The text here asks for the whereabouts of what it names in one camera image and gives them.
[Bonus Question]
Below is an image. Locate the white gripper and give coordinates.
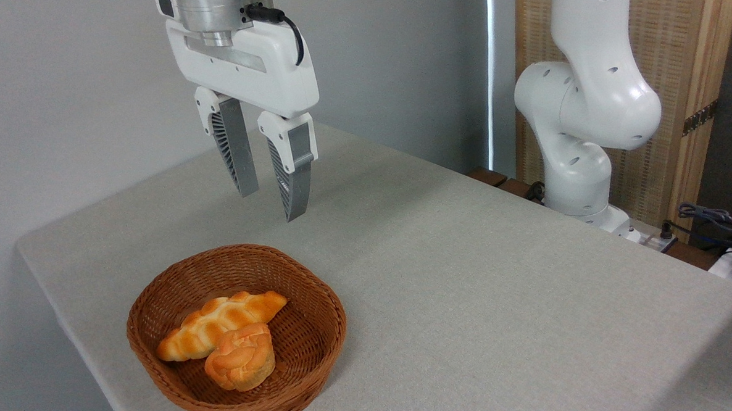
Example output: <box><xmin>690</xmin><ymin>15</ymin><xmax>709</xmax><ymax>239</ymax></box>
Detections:
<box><xmin>165</xmin><ymin>13</ymin><xmax>325</xmax><ymax>228</ymax></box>

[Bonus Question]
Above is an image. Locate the round muffin-shaped bread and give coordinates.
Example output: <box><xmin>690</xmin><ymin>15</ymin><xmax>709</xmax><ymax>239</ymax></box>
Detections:
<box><xmin>202</xmin><ymin>323</ymin><xmax>277</xmax><ymax>394</ymax></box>

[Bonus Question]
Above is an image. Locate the long braided bread loaf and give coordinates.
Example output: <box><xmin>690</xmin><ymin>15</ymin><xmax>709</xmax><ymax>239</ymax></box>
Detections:
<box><xmin>154</xmin><ymin>289</ymin><xmax>291</xmax><ymax>363</ymax></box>

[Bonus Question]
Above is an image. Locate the silver metal wrist flange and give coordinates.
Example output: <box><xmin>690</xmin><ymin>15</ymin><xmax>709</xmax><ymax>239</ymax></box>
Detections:
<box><xmin>155</xmin><ymin>0</ymin><xmax>276</xmax><ymax>49</ymax></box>

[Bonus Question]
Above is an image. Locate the brown wicker basket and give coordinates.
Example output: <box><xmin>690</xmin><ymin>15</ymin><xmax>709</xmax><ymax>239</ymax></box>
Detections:
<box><xmin>123</xmin><ymin>240</ymin><xmax>351</xmax><ymax>411</ymax></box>

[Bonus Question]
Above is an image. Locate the brown wooden robot stand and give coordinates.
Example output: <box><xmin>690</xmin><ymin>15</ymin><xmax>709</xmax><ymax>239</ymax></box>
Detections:
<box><xmin>466</xmin><ymin>156</ymin><xmax>722</xmax><ymax>282</ymax></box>

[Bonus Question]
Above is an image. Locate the grey tablecloth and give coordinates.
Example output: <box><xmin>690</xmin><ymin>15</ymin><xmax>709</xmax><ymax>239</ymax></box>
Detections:
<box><xmin>11</xmin><ymin>104</ymin><xmax>732</xmax><ymax>411</ymax></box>

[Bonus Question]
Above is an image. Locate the dark metal screen hinge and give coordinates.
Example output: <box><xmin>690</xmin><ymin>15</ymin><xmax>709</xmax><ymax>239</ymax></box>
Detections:
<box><xmin>681</xmin><ymin>99</ymin><xmax>721</xmax><ymax>137</ymax></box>

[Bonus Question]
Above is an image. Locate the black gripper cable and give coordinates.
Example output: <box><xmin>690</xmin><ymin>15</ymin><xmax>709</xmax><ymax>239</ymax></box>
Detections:
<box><xmin>243</xmin><ymin>2</ymin><xmax>306</xmax><ymax>69</ymax></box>

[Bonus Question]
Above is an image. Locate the dark tangled cable bundle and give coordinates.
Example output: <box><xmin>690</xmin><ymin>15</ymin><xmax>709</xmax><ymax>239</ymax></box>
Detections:
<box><xmin>676</xmin><ymin>200</ymin><xmax>732</xmax><ymax>260</ymax></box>

